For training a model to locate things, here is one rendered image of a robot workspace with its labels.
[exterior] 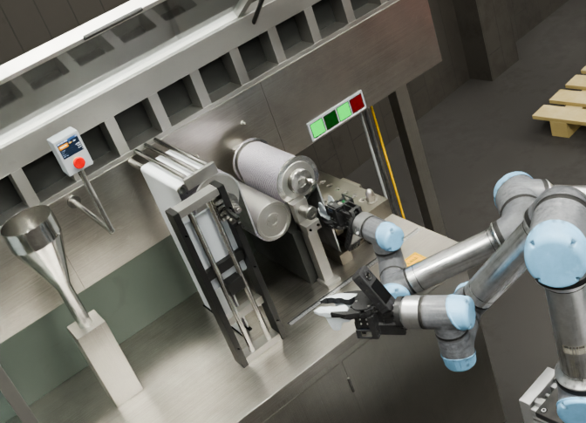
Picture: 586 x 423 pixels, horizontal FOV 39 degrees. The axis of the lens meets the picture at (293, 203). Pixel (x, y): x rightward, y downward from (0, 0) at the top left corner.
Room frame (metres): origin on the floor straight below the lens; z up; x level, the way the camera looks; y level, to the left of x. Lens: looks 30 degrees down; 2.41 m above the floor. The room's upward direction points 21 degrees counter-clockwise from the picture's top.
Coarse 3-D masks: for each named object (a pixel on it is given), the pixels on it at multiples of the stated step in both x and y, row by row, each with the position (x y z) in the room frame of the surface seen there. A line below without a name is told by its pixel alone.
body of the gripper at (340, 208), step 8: (336, 200) 2.13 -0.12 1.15; (344, 200) 2.13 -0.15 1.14; (352, 200) 2.09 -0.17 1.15; (328, 208) 2.11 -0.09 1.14; (336, 208) 2.07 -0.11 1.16; (344, 208) 2.07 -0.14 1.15; (352, 208) 2.03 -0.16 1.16; (360, 208) 2.03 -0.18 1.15; (336, 216) 2.07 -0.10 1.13; (344, 216) 2.07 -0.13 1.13; (352, 216) 2.02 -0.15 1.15; (336, 224) 2.08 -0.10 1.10; (344, 224) 2.07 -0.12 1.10; (352, 232) 2.01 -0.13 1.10
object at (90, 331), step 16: (32, 256) 1.88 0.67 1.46; (48, 256) 1.89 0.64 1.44; (64, 256) 1.93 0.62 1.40; (48, 272) 1.90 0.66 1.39; (64, 272) 1.92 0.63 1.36; (64, 288) 1.93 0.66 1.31; (80, 304) 1.94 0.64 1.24; (80, 320) 1.93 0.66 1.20; (96, 320) 1.94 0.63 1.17; (80, 336) 1.90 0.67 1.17; (96, 336) 1.91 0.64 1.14; (112, 336) 1.92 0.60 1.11; (96, 352) 1.90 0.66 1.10; (112, 352) 1.91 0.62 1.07; (96, 368) 1.89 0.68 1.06; (112, 368) 1.90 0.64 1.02; (128, 368) 1.92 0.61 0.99; (112, 384) 1.90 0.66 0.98; (128, 384) 1.91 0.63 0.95; (112, 400) 1.90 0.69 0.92
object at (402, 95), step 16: (400, 96) 2.93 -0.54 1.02; (400, 112) 2.93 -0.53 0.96; (400, 128) 2.95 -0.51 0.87; (416, 128) 2.94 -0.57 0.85; (416, 144) 2.94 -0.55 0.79; (416, 160) 2.93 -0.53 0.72; (416, 176) 2.94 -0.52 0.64; (416, 192) 2.97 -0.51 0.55; (432, 192) 2.94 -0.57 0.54; (432, 208) 2.93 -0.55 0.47; (432, 224) 2.93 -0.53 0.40
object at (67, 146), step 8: (72, 128) 1.96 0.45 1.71; (56, 136) 1.95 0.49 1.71; (64, 136) 1.93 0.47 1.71; (72, 136) 1.94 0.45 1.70; (56, 144) 1.92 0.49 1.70; (64, 144) 1.93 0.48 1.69; (72, 144) 1.94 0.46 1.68; (80, 144) 1.94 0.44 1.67; (56, 152) 1.92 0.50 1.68; (64, 152) 1.92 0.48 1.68; (72, 152) 1.93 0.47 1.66; (80, 152) 1.94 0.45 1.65; (64, 160) 1.92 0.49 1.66; (72, 160) 1.93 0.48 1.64; (80, 160) 1.92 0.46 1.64; (88, 160) 1.94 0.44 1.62; (64, 168) 1.93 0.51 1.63; (72, 168) 1.92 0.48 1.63; (80, 168) 1.93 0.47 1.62
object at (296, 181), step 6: (300, 168) 2.15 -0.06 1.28; (294, 174) 2.13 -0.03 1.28; (300, 174) 2.13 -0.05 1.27; (306, 174) 2.14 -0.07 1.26; (288, 180) 2.13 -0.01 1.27; (294, 180) 2.12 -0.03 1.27; (300, 180) 2.13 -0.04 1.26; (294, 186) 2.12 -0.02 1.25; (300, 186) 2.13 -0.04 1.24; (306, 186) 2.14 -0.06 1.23; (300, 192) 2.12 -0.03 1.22
